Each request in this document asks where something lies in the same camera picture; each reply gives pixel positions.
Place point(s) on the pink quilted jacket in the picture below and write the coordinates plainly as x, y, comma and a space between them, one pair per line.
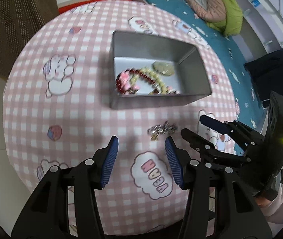
212, 11

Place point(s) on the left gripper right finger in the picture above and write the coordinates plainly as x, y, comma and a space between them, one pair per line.
172, 153

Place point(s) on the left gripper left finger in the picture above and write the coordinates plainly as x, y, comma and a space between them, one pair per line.
110, 154

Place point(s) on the dark hanging jacket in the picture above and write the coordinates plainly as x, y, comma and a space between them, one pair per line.
267, 75

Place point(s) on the pale jade pendant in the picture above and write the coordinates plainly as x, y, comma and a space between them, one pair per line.
163, 68

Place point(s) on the silver chain jewelry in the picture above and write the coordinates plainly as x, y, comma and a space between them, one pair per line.
166, 129

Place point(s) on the red storage bench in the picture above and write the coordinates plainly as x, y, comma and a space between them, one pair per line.
72, 6

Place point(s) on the teal bed sheet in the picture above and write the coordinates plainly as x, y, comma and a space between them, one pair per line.
233, 95

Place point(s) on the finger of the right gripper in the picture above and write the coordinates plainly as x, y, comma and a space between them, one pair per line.
205, 148
216, 125

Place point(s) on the person's hand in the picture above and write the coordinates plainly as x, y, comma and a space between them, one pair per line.
262, 202

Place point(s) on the pink checked tablecloth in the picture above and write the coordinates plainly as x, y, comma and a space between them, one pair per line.
56, 112

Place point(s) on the pink charm keychain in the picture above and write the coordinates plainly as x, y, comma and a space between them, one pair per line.
126, 82

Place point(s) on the grey metal tin box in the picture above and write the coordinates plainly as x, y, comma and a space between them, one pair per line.
153, 71

